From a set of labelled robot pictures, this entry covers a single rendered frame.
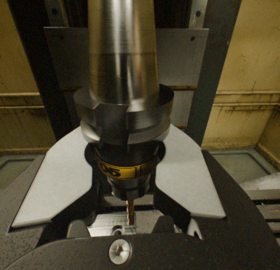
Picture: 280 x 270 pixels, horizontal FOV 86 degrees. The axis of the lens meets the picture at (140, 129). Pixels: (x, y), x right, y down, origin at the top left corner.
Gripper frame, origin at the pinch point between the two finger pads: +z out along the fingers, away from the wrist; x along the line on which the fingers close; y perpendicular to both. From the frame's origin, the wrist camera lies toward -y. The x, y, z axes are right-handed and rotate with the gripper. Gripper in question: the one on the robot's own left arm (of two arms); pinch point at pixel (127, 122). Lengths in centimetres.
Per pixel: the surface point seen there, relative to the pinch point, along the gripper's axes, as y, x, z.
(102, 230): 34.7, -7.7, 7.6
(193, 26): -8.1, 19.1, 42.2
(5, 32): -6, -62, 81
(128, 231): 34.6, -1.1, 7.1
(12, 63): 8, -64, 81
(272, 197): 44, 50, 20
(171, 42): -4.2, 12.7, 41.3
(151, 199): 43.7, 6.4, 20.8
